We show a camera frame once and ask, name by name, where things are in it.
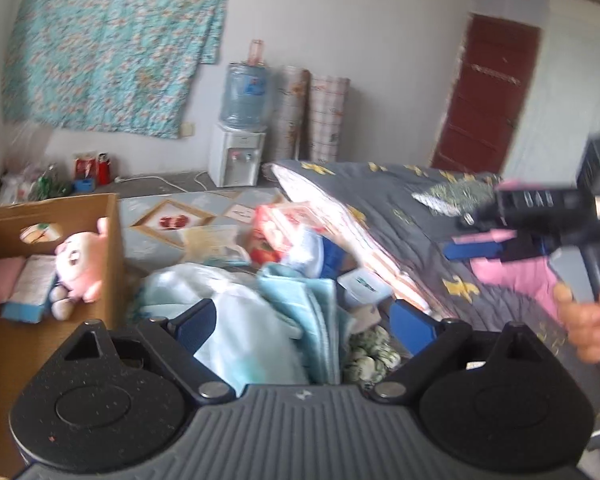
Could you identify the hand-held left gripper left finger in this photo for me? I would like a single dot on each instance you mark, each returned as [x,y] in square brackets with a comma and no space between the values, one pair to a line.
[199,322]

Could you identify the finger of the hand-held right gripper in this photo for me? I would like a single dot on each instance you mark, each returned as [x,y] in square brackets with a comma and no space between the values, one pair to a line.
[477,220]
[472,251]

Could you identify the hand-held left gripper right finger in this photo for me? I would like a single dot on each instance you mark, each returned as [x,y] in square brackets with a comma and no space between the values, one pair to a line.
[412,324]

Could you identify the white plastic lidded container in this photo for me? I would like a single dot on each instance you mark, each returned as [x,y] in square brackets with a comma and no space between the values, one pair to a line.
[362,285]

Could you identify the pink plush toy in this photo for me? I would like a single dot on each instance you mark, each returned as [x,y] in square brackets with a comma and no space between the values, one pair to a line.
[80,265]

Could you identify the blue box with white label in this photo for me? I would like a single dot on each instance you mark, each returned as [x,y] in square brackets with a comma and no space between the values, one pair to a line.
[30,280]

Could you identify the brown cardboard box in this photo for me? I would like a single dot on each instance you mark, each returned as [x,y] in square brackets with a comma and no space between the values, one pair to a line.
[10,360]

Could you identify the pink cushion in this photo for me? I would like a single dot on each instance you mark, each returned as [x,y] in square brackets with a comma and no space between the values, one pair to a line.
[0,280]

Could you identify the person's right hand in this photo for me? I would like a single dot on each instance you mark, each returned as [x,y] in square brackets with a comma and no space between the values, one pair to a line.
[580,320]

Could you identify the green leaf print pillow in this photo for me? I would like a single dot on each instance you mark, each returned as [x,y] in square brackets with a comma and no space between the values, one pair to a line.
[450,192]

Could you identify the white plastic bag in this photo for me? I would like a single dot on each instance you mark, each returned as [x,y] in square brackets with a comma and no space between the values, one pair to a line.
[240,340]

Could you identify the green patterned cloth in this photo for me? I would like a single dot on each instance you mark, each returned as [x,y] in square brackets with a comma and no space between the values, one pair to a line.
[370,355]

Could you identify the pink cloth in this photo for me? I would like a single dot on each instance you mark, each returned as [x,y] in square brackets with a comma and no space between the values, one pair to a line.
[520,275]

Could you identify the grey quilt with yellow figures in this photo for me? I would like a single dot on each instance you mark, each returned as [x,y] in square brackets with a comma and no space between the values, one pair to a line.
[405,210]

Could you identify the beige paper sheet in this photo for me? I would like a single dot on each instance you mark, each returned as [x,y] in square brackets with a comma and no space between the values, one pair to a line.
[210,242]

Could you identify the patterned floor mat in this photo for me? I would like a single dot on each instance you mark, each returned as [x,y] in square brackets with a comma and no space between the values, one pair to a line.
[145,250]

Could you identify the light blue striped towel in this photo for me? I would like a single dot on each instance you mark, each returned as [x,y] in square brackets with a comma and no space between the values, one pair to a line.
[320,310]

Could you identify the dark blue packet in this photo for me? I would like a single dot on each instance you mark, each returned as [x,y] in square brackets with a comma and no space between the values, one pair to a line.
[332,260]

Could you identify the pink wet wipes pack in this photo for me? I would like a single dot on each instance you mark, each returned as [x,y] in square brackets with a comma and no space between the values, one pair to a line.
[270,235]

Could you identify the dark red door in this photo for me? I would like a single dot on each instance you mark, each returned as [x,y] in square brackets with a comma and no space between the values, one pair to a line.
[485,95]

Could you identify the white water dispenser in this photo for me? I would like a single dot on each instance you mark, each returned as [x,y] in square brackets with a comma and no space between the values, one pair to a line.
[235,155]

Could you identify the small blue box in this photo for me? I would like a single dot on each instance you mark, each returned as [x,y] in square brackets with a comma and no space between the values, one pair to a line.
[85,184]

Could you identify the checked patterned mat roll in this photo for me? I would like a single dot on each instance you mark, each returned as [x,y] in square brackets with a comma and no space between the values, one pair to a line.
[328,120]

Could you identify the red bottle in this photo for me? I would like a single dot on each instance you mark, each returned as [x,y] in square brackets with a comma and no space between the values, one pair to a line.
[103,170]

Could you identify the red drink pack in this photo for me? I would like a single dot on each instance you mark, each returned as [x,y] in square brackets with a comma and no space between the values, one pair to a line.
[84,166]

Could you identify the bag of green bottles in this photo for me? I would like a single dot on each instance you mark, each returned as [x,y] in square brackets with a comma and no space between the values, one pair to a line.
[40,185]

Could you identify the floral patterned mat roll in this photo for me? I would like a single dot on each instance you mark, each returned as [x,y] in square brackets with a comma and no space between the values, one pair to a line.
[290,110]

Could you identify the blue water jug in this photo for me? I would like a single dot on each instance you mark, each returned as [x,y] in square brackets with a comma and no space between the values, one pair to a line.
[245,95]

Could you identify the pink bottle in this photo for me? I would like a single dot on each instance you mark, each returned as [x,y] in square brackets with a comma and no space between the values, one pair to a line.
[257,52]

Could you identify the beige wall socket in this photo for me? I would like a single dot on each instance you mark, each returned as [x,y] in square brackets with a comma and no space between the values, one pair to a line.
[187,129]

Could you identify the teal floral wall cloth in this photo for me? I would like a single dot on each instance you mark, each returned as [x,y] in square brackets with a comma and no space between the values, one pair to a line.
[110,45]

